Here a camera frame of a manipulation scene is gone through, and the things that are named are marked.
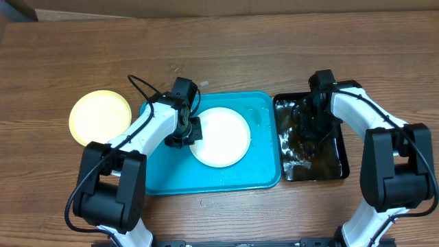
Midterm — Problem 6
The black water tray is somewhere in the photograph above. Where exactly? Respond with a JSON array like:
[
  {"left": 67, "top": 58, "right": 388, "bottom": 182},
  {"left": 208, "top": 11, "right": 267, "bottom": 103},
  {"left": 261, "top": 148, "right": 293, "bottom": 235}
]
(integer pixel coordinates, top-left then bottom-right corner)
[{"left": 273, "top": 92, "right": 350, "bottom": 182}]

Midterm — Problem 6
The teal plastic tray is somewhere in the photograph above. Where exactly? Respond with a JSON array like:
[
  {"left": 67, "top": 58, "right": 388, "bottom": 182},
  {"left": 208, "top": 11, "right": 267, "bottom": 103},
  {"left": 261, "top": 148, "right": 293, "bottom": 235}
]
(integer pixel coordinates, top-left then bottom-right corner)
[{"left": 145, "top": 91, "right": 281, "bottom": 196}]

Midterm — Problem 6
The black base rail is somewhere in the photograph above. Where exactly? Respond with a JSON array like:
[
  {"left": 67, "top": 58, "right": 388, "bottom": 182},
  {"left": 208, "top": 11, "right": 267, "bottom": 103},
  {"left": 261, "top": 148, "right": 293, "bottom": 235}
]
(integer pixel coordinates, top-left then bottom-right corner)
[{"left": 91, "top": 236, "right": 397, "bottom": 247}]

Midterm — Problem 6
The yellow plate with ketchup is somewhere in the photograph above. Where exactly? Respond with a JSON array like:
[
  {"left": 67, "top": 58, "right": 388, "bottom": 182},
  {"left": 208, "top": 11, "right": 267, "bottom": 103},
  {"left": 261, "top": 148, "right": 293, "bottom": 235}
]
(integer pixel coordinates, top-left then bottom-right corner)
[{"left": 69, "top": 90, "right": 132, "bottom": 146}]

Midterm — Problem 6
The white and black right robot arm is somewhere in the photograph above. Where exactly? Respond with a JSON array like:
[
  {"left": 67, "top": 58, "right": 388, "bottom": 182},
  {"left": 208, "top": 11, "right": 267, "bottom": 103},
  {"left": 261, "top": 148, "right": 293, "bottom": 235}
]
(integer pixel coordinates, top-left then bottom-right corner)
[{"left": 290, "top": 69, "right": 438, "bottom": 246}]

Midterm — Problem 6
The white plate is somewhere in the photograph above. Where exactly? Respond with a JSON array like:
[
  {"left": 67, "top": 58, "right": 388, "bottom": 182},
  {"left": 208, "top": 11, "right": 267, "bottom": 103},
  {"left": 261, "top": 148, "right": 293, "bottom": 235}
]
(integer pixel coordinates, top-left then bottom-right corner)
[{"left": 190, "top": 107, "right": 251, "bottom": 168}]

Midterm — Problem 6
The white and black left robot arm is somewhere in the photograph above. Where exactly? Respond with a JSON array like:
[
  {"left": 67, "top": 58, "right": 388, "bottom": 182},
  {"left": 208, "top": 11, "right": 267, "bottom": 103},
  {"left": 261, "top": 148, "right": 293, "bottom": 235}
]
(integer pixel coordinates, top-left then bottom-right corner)
[{"left": 64, "top": 77, "right": 202, "bottom": 246}]

